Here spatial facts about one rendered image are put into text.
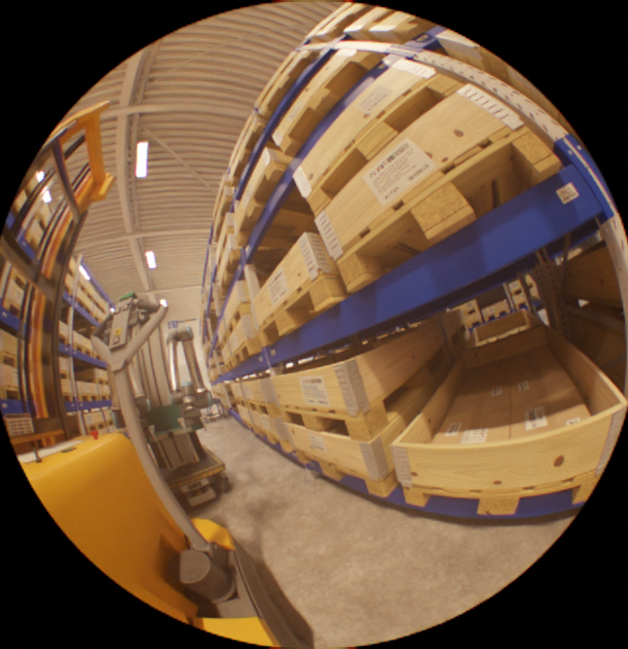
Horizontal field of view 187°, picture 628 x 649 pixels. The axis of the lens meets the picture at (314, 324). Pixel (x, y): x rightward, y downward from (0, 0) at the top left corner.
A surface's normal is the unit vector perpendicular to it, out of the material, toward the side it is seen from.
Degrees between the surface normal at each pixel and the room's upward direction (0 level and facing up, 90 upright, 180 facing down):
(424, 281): 90
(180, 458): 90
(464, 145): 90
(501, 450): 90
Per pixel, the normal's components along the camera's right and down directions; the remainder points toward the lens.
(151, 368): 0.70, -0.33
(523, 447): -0.79, 0.15
